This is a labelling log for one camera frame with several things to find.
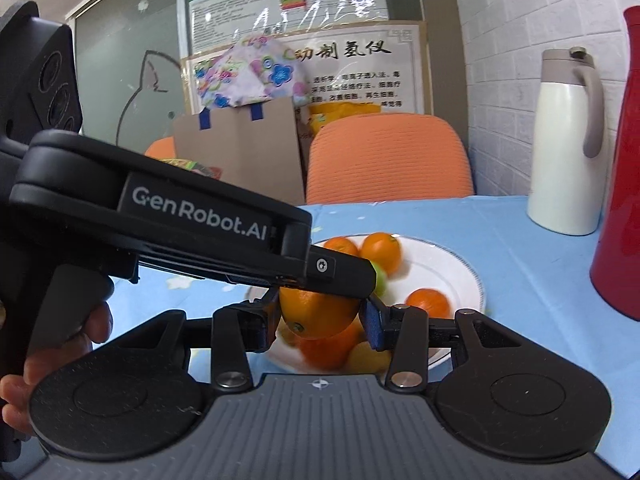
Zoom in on large orange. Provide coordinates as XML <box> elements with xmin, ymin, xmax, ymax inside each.
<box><xmin>279</xmin><ymin>287</ymin><xmax>360</xmax><ymax>339</ymax></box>

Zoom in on large green apple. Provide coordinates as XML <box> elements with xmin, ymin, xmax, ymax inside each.
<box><xmin>371</xmin><ymin>261</ymin><xmax>388</xmax><ymax>298</ymax></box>

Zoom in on large front tangerine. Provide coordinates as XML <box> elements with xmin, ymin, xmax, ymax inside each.
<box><xmin>297</xmin><ymin>318</ymin><xmax>364</xmax><ymax>370</ymax></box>

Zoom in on person's left hand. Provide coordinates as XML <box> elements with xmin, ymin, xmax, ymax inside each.
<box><xmin>1</xmin><ymin>302</ymin><xmax>113</xmax><ymax>436</ymax></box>

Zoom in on small orange tangerine on plate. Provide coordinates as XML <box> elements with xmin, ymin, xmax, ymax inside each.
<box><xmin>405</xmin><ymin>288</ymin><xmax>452</xmax><ymax>318</ymax></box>

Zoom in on white round plate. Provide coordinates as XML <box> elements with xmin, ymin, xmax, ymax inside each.
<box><xmin>260</xmin><ymin>234</ymin><xmax>486</xmax><ymax>374</ymax></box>

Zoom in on orange chair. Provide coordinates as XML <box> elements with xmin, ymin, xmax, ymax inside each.
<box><xmin>306</xmin><ymin>113</ymin><xmax>474</xmax><ymax>204</ymax></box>
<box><xmin>144</xmin><ymin>136</ymin><xmax>176</xmax><ymax>160</ymax></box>

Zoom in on instant noodle cup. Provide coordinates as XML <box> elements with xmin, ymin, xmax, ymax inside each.
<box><xmin>163</xmin><ymin>158</ymin><xmax>221</xmax><ymax>180</ymax></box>

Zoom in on brown cardboard box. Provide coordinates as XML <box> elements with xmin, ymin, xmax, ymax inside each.
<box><xmin>172</xmin><ymin>98</ymin><xmax>305</xmax><ymax>206</ymax></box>

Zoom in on blue cartoon tablecloth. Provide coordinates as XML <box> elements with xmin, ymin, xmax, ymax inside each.
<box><xmin>111</xmin><ymin>196</ymin><xmax>639</xmax><ymax>478</ymax></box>

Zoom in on yellow snack bag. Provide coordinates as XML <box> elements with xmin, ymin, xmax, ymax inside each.
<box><xmin>307</xmin><ymin>101</ymin><xmax>382</xmax><ymax>136</ymax></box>

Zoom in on white thermos jug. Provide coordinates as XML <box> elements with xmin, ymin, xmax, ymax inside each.
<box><xmin>527</xmin><ymin>47</ymin><xmax>608</xmax><ymax>236</ymax></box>

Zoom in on floral cloth bag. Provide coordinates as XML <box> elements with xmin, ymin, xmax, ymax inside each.
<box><xmin>194</xmin><ymin>32</ymin><xmax>311</xmax><ymax>110</ymax></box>

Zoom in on red thermos jug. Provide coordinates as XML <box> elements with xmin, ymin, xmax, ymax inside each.
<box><xmin>590</xmin><ymin>6</ymin><xmax>640</xmax><ymax>321</ymax></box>

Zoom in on Chinese text poster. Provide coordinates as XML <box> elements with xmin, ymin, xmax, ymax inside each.
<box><xmin>179</xmin><ymin>20</ymin><xmax>434</xmax><ymax>122</ymax></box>

